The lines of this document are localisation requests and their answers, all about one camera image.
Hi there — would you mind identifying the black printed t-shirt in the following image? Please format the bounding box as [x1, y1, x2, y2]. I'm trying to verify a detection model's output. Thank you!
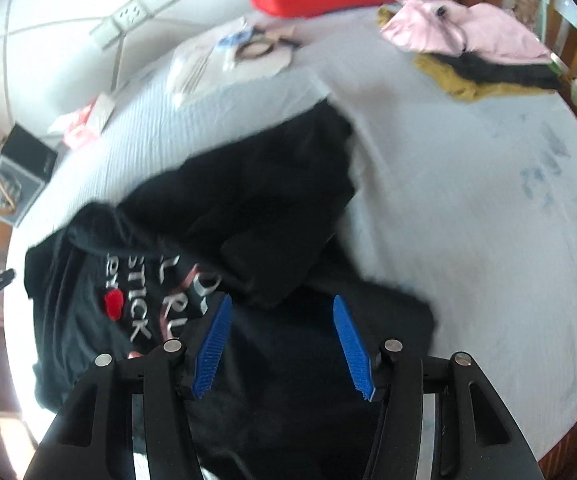
[24, 102, 435, 479]

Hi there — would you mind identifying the dark green gift box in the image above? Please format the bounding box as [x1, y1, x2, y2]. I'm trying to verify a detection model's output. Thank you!
[0, 125, 58, 226]

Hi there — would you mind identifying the red tissue pack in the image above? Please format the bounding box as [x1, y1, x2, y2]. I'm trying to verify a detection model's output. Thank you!
[49, 92, 116, 150]

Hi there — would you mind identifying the light blue bed sheet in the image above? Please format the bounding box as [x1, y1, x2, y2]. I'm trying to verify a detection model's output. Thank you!
[8, 10, 577, 456]

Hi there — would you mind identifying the mustard yellow garment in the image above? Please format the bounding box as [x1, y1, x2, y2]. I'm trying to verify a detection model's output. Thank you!
[377, 6, 558, 102]

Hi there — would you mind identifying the clear plastic bag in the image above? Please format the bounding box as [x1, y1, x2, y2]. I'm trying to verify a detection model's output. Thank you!
[166, 16, 302, 108]

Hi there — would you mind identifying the black garment under pink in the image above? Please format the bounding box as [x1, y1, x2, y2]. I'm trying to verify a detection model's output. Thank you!
[431, 52, 561, 90]

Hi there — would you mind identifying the black hair tie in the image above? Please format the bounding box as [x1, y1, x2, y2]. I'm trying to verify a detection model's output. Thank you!
[235, 39, 278, 60]

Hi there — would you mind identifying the white wall socket panel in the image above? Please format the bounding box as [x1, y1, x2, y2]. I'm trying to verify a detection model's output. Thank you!
[90, 0, 180, 50]

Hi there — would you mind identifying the light blue hair ring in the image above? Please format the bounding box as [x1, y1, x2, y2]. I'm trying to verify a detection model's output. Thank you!
[219, 28, 255, 47]

